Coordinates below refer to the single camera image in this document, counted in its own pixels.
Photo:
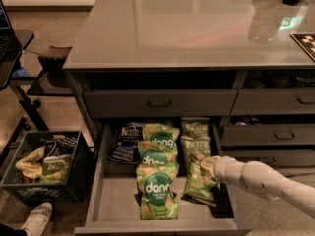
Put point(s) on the grey bottom right drawer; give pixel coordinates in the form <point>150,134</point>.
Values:
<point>276,158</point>

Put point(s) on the dark blue kettle bag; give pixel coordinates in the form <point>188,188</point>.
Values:
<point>131,132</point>
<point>126,152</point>

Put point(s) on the grey cabinet counter unit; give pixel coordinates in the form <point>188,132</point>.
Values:
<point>202,44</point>

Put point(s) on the rear green Dang chip bag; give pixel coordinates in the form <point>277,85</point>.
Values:
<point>161,134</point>

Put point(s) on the grey top right drawer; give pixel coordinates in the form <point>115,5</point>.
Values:
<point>274,101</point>

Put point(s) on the dark green plastic crate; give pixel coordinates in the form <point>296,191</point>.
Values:
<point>72,189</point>

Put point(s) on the middle green Kettle chip bag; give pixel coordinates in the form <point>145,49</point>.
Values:
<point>195,150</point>

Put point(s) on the rear green Kettle chip bag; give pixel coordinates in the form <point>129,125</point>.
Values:
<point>195,127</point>

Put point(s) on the black white fiducial marker board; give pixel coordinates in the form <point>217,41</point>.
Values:
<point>307,42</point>

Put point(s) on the open grey middle drawer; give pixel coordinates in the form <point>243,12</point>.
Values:
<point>114,208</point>

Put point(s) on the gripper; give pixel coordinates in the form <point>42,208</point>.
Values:
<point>225,168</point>

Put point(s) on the laptop computer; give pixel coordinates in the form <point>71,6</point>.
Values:
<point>6,30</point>

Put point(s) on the yellow chip bag in crate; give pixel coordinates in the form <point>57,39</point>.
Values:
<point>30,165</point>

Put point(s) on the front dark blue Kettle bag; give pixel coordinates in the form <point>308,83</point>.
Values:
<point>126,152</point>

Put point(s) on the green Kettle jalapeno bag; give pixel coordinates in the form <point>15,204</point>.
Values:
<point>198,185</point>

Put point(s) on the black chip bags in crate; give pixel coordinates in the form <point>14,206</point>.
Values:
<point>59,146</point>

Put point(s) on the rear dark blue Kettle bag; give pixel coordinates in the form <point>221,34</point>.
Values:
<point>131,132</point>

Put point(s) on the middle green Dang chip bag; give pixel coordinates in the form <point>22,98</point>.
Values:
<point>153,153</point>

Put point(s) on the white shoe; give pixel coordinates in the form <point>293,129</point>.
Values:
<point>38,220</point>

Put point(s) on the grey middle right drawer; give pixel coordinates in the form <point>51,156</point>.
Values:
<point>268,135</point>

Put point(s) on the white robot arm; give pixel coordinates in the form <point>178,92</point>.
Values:
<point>261,180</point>

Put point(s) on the green kettle chip bag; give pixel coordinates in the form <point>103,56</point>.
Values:
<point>195,150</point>
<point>195,127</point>

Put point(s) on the green dang chip bag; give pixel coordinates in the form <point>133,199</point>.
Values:
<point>161,134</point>
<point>154,183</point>
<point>153,153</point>

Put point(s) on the black desk with stand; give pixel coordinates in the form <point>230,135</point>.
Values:
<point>50,81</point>

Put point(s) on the grey top left drawer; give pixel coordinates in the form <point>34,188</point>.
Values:
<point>159,102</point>

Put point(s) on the green Kettle bag in crate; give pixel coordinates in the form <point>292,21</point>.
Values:
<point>55,168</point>

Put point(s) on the front green Dang chip bag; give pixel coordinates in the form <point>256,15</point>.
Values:
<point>154,183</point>

